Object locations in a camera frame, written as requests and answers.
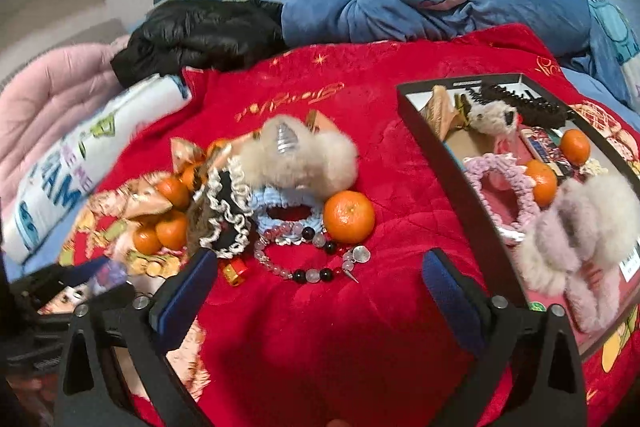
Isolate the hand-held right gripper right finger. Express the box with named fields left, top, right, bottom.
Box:
left=422, top=248, right=588, bottom=427

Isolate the beige furry hair claw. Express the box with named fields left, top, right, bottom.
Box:
left=239, top=116, right=360, bottom=200

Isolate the mandarin orange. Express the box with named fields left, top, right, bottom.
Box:
left=525, top=159, right=558, bottom=208
left=559, top=129, right=592, bottom=166
left=322, top=190, right=376, bottom=244

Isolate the blue quilt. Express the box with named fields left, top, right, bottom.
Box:
left=280, top=0, right=601, bottom=46

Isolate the blue cartoon print blanket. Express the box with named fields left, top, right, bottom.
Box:
left=580, top=0, right=640, bottom=108

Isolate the grey furry zigzag hair clip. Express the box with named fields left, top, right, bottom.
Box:
left=467, top=99, right=521, bottom=138

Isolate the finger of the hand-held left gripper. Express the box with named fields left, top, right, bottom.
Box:
left=10, top=257, right=131, bottom=308

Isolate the beaded bracelet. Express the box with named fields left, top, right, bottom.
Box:
left=252, top=221, right=372, bottom=285

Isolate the red printed blanket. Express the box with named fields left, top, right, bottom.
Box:
left=30, top=23, right=640, bottom=427

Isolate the red patterned packet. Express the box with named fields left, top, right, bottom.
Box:
left=520, top=129, right=562, bottom=168

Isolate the white monster print pillow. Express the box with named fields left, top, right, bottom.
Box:
left=0, top=74, right=193, bottom=265

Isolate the brown scrunchie with white lace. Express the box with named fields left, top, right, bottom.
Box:
left=186, top=154, right=256, bottom=260

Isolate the black cardboard box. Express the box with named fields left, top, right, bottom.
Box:
left=396, top=73, right=640, bottom=358

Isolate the dark claw hair clip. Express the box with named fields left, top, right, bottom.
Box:
left=467, top=82, right=576, bottom=125

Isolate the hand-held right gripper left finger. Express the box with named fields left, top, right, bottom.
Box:
left=54, top=248, right=220, bottom=427

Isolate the pile of mandarins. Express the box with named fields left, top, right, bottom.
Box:
left=132, top=139, right=231, bottom=256

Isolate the black puffer jacket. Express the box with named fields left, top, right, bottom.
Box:
left=110, top=0, right=291, bottom=88

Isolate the pink quilt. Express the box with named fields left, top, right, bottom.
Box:
left=0, top=34, right=133, bottom=208

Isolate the gold and red lipstick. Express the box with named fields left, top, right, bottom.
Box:
left=220, top=257, right=250, bottom=289

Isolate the pink triangular snack packet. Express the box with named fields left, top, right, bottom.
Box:
left=170, top=137, right=208, bottom=172
left=422, top=85, right=468, bottom=140
left=87, top=172, right=171, bottom=220

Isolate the light blue scrunchie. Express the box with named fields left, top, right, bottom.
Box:
left=249, top=187, right=326, bottom=248

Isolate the pink scrunchie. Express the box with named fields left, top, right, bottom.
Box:
left=462, top=153, right=542, bottom=244

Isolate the blue bed sheet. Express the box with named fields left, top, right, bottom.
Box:
left=565, top=67, right=640, bottom=132

